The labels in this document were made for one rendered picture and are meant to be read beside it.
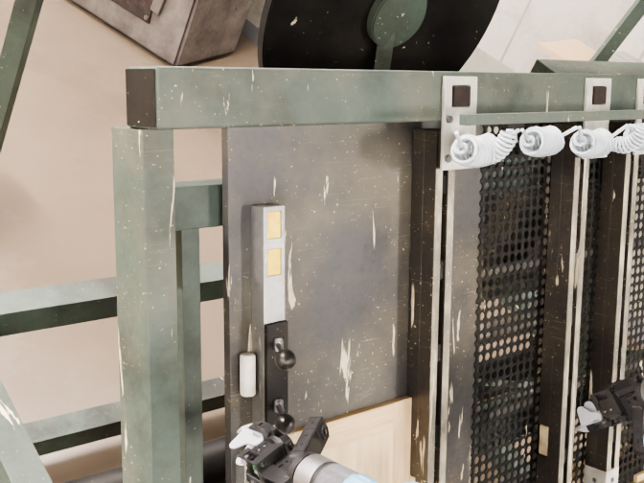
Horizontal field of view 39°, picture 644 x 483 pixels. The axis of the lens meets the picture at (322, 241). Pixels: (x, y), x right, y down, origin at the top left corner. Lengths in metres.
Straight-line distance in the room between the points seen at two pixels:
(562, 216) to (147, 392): 1.18
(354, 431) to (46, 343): 2.05
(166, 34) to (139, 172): 4.57
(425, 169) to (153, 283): 0.68
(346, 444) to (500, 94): 0.81
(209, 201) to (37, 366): 2.10
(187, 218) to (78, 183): 3.08
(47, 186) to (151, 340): 3.13
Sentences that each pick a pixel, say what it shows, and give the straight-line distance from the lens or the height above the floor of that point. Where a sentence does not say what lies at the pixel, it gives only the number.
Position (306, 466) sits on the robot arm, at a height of 1.56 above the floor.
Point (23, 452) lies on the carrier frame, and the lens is 2.38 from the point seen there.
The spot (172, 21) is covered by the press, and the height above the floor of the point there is 0.30.
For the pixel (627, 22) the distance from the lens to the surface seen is 3.40.
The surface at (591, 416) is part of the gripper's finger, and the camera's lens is 2.22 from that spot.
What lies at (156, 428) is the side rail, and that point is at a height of 1.41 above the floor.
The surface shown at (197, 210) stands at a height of 1.68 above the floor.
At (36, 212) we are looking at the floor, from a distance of 4.48.
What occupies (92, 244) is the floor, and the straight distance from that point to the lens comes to 4.36.
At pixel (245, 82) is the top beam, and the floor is 1.94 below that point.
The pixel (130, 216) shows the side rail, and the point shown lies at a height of 1.70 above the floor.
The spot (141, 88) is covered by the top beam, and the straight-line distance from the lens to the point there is 1.52.
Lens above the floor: 2.60
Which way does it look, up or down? 32 degrees down
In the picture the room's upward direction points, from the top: 23 degrees clockwise
